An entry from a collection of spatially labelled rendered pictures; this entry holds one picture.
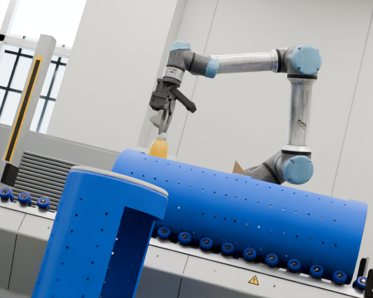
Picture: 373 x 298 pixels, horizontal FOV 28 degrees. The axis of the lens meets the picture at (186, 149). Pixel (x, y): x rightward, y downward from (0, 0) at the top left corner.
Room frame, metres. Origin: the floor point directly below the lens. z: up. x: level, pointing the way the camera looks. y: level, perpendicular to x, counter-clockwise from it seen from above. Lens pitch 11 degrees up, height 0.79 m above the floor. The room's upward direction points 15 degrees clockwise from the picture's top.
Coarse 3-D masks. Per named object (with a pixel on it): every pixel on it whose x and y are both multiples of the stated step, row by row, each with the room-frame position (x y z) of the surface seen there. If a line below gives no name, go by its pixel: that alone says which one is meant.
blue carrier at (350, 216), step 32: (128, 160) 2.57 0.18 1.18; (160, 160) 2.58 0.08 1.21; (192, 192) 2.49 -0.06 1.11; (224, 192) 2.47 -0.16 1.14; (256, 192) 2.46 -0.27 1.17; (288, 192) 2.47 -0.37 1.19; (160, 224) 2.55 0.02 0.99; (192, 224) 2.51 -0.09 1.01; (224, 224) 2.47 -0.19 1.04; (256, 224) 2.44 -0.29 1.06; (288, 224) 2.42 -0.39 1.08; (320, 224) 2.40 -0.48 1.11; (352, 224) 2.38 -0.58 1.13; (256, 256) 2.51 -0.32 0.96; (288, 256) 2.46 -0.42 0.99; (320, 256) 2.42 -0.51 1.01; (352, 256) 2.38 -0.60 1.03
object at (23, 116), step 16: (48, 48) 3.10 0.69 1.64; (32, 64) 3.11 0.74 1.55; (48, 64) 3.15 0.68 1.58; (32, 80) 3.11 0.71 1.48; (32, 96) 3.11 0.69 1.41; (16, 112) 3.12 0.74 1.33; (32, 112) 3.13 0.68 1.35; (16, 128) 3.11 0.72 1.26; (16, 144) 3.11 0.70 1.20; (16, 160) 3.12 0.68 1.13
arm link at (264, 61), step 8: (280, 48) 2.83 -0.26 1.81; (208, 56) 2.80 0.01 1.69; (216, 56) 2.80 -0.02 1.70; (224, 56) 2.80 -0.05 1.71; (232, 56) 2.80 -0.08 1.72; (240, 56) 2.80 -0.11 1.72; (248, 56) 2.80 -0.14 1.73; (256, 56) 2.80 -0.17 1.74; (264, 56) 2.80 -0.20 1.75; (272, 56) 2.81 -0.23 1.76; (280, 56) 2.80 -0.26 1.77; (224, 64) 2.79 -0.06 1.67; (232, 64) 2.79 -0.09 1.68; (240, 64) 2.80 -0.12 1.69; (248, 64) 2.80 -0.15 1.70; (256, 64) 2.81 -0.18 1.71; (264, 64) 2.81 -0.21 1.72; (272, 64) 2.81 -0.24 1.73; (280, 64) 2.81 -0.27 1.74; (224, 72) 2.82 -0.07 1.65; (232, 72) 2.82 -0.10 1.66; (240, 72) 2.83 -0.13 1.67; (280, 72) 2.85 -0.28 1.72
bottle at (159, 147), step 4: (156, 140) 2.65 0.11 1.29; (160, 140) 2.65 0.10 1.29; (164, 140) 2.66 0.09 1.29; (152, 144) 2.66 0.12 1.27; (156, 144) 2.65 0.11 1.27; (160, 144) 2.64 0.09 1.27; (164, 144) 2.65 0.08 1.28; (152, 148) 2.65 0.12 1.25; (156, 148) 2.64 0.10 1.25; (160, 148) 2.64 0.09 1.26; (164, 148) 2.65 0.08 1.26; (152, 152) 2.65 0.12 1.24; (156, 152) 2.64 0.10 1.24; (160, 152) 2.64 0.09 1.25; (164, 152) 2.65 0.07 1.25; (156, 156) 2.65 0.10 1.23; (160, 156) 2.65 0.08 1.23; (164, 156) 2.65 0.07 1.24
